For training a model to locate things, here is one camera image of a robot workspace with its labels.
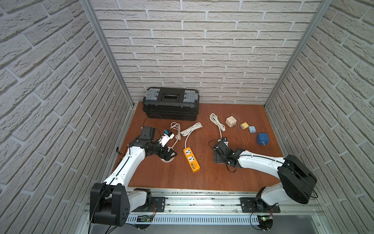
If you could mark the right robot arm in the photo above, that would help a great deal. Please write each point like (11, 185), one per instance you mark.
(297, 182)

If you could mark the aluminium rail frame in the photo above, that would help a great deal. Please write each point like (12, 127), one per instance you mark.
(200, 209)

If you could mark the orange power strip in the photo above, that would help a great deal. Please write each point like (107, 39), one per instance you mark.
(192, 160)

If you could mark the yellow charger plug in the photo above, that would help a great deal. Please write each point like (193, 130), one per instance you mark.
(244, 125)

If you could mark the light blue charger plug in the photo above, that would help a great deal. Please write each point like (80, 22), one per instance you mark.
(252, 129)

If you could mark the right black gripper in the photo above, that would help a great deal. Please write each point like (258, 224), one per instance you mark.
(216, 159)

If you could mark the round pink power socket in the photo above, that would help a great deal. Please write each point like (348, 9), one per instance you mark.
(168, 155)

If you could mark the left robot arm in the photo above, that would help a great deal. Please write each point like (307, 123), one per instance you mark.
(110, 201)

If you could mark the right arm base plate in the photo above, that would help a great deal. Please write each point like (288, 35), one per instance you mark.
(254, 205)

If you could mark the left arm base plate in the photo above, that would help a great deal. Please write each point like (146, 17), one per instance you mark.
(157, 204)

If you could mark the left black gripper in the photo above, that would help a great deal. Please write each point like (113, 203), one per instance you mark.
(164, 149)

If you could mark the black plastic toolbox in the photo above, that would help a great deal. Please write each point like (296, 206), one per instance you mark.
(171, 103)

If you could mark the dark blue adapter plug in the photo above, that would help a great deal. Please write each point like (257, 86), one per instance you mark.
(262, 139)

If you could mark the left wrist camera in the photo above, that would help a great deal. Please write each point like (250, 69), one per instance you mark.
(167, 135)

